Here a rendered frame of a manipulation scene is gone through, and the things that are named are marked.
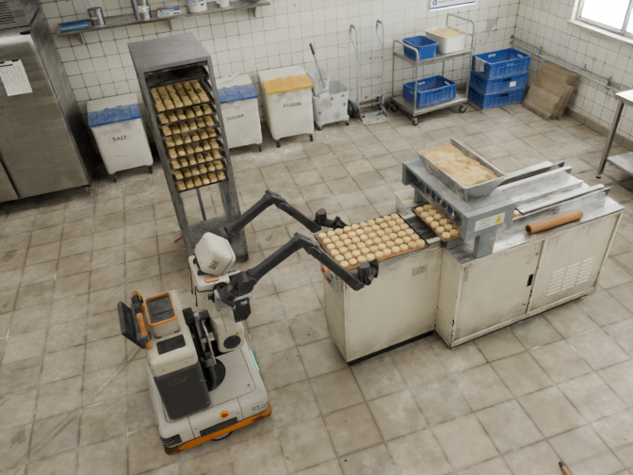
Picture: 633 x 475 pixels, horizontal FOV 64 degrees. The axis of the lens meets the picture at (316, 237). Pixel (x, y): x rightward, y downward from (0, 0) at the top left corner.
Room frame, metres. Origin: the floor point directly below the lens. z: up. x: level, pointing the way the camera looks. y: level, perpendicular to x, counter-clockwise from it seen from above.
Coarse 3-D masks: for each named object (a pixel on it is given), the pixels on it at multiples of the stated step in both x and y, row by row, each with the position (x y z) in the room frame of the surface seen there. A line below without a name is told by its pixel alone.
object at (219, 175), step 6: (204, 174) 3.54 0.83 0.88; (210, 174) 3.53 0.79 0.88; (216, 174) 3.56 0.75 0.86; (222, 174) 3.54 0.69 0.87; (186, 180) 3.50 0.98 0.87; (192, 180) 3.50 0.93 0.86; (198, 180) 3.47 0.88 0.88; (204, 180) 3.45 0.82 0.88; (210, 180) 3.48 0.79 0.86; (216, 180) 3.45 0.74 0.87; (180, 186) 3.40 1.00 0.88; (186, 186) 3.43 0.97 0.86; (192, 186) 3.40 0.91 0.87
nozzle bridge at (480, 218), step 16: (416, 160) 2.95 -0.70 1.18; (416, 176) 2.78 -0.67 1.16; (432, 176) 2.74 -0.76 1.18; (416, 192) 2.96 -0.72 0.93; (432, 192) 2.75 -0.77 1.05; (448, 192) 2.54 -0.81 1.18; (496, 192) 2.50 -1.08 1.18; (464, 208) 2.36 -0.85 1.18; (480, 208) 2.35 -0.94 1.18; (496, 208) 2.34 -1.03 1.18; (512, 208) 2.38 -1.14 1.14; (464, 224) 2.29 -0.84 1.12; (480, 224) 2.31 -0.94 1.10; (496, 224) 2.35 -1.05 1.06; (480, 240) 2.31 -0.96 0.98; (480, 256) 2.32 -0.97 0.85
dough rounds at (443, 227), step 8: (416, 208) 2.77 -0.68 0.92; (424, 208) 2.78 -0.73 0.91; (432, 208) 2.79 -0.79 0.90; (424, 216) 2.69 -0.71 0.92; (432, 216) 2.70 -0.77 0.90; (440, 216) 2.67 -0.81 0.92; (520, 216) 2.62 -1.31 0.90; (432, 224) 2.58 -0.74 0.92; (440, 224) 2.60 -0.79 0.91; (448, 224) 2.57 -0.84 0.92; (440, 232) 2.51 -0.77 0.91; (448, 232) 2.52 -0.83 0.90; (456, 232) 2.48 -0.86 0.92
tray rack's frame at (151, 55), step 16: (128, 48) 3.90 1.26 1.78; (144, 48) 3.74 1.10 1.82; (160, 48) 3.71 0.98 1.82; (176, 48) 3.68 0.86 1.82; (192, 48) 3.65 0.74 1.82; (144, 64) 3.38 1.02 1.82; (160, 64) 3.36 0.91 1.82; (176, 64) 3.39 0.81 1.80; (144, 96) 3.89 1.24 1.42; (192, 224) 3.93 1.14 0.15; (208, 224) 3.90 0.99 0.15
